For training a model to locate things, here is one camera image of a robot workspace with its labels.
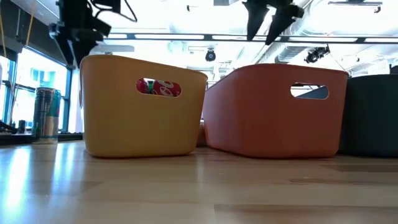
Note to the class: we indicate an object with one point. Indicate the black ceiling camera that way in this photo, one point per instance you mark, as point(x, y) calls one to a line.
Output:
point(210, 55)
point(317, 53)

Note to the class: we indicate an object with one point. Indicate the long ceiling light bar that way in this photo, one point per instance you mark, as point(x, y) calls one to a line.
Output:
point(174, 36)

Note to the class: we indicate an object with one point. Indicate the orange plastic bin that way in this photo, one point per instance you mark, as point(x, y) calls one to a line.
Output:
point(273, 124)

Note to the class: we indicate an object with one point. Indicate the slim silver drink can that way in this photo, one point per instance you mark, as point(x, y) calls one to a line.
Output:
point(46, 115)

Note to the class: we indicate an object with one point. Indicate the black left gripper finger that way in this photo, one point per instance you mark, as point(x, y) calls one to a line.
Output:
point(87, 43)
point(63, 43)

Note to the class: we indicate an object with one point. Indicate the dark teal plastic bin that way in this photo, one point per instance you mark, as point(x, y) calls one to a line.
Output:
point(370, 124)

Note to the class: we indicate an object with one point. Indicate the yellow plastic bin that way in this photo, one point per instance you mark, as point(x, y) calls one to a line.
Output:
point(130, 124)

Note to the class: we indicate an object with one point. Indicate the window with dark frame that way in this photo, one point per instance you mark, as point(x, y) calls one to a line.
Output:
point(40, 77)

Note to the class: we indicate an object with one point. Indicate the silver ventilation duct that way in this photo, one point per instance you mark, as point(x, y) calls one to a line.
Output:
point(311, 25)

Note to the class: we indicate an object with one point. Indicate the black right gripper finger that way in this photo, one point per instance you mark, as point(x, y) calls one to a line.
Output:
point(284, 20)
point(255, 18)

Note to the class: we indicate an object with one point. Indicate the black aluminium table frame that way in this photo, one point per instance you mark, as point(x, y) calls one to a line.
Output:
point(18, 139)

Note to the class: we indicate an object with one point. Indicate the red Coca-Cola soda can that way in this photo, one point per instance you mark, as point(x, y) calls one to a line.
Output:
point(166, 88)

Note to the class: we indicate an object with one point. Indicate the tan soda can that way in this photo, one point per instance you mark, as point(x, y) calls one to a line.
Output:
point(201, 137)

